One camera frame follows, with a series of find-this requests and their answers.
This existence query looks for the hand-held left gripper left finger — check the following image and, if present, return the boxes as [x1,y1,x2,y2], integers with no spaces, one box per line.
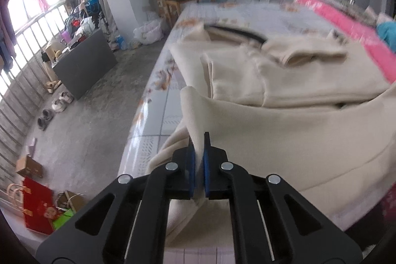
[35,136,198,264]

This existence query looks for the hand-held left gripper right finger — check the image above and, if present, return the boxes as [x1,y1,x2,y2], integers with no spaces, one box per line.
[202,132,362,264]

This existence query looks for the beige zip jacket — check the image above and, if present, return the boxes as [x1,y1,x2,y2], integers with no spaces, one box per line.
[147,23,393,252]

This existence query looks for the pile of clothes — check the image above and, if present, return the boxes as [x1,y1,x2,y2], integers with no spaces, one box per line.
[63,0,109,45]

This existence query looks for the dark hanging clothes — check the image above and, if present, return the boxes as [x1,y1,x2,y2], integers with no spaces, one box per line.
[0,0,17,71]

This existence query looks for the plaid vinyl tablecloth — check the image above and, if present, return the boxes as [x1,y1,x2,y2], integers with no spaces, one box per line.
[118,1,396,264]

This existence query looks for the brown paper bag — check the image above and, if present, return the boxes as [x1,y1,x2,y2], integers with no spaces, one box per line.
[55,190,85,212]

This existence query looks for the green paper bag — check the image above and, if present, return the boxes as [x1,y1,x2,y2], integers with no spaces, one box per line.
[52,208,76,230]

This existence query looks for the white plastic bag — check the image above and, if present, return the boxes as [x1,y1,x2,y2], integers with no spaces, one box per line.
[133,20,164,46]

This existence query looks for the dark grey cabinet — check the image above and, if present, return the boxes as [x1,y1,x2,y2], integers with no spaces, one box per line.
[51,28,118,100]

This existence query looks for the red gift bag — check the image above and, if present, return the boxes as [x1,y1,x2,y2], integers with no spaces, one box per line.
[22,177,62,235]

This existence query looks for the brown cardboard box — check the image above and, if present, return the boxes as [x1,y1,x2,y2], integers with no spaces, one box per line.
[15,154,44,179]

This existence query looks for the cream fabric bundle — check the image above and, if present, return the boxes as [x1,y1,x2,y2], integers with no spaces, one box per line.
[45,38,67,63]

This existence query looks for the pink floral blanket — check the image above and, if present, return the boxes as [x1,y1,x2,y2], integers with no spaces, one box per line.
[292,0,396,82]

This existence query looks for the metal window railing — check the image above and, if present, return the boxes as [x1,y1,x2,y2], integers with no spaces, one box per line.
[0,0,70,178]

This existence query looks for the teal clothing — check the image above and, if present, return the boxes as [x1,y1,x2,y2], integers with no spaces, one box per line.
[376,21,396,52]

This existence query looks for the grey fuzzy blanket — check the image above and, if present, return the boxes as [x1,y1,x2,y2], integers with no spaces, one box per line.
[337,0,390,25]

